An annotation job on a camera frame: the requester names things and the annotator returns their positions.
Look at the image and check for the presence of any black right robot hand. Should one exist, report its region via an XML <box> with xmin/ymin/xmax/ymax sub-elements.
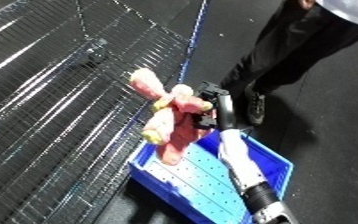
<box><xmin>189</xmin><ymin>81</ymin><xmax>242</xmax><ymax>133</ymax></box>

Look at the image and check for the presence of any red and pink soft toy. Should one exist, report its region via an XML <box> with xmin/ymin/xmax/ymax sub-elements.
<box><xmin>127</xmin><ymin>67</ymin><xmax>217</xmax><ymax>167</ymax></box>

